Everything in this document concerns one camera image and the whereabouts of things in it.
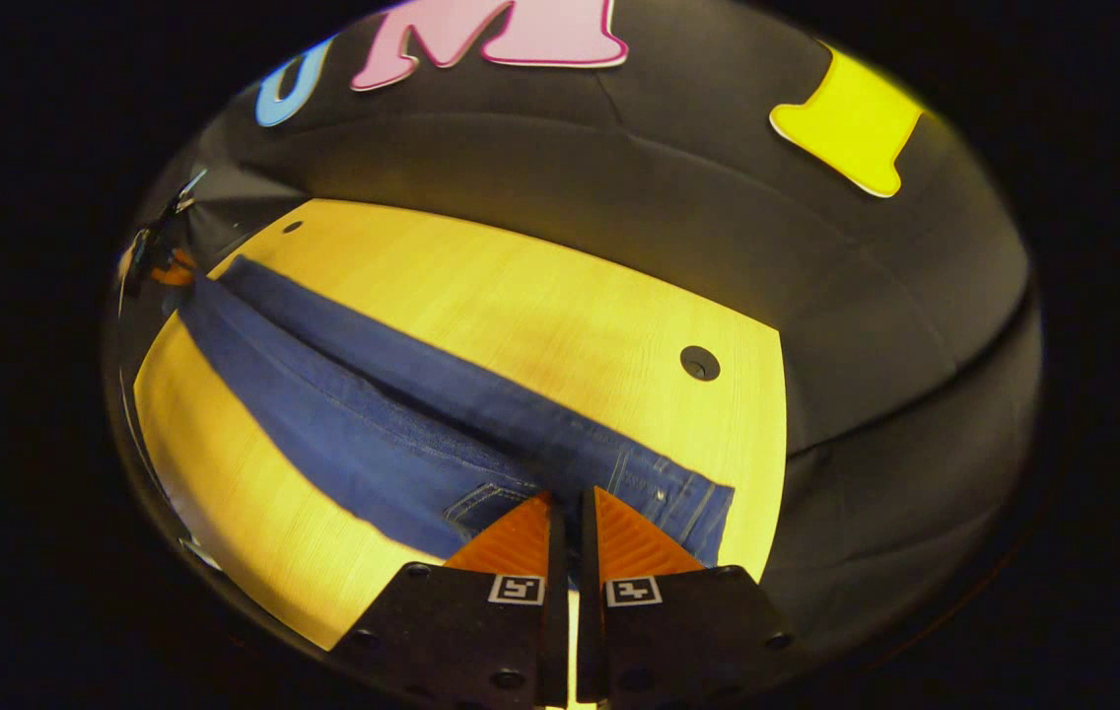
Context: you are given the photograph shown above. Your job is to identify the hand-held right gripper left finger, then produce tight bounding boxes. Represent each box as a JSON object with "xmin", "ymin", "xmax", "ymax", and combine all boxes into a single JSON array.
[{"xmin": 328, "ymin": 490, "xmax": 571, "ymax": 710}]

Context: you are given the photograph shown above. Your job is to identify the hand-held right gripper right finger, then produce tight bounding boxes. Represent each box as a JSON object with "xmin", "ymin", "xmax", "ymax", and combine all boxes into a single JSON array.
[{"xmin": 577, "ymin": 485, "xmax": 803, "ymax": 710}]

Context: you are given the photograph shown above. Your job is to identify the blue denim jeans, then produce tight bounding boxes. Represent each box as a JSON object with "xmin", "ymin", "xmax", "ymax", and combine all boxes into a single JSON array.
[{"xmin": 175, "ymin": 254, "xmax": 736, "ymax": 591}]

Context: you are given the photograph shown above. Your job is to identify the black backdrop cloth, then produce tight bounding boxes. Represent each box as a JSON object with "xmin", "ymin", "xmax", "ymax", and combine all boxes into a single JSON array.
[{"xmin": 111, "ymin": 0, "xmax": 1044, "ymax": 652}]

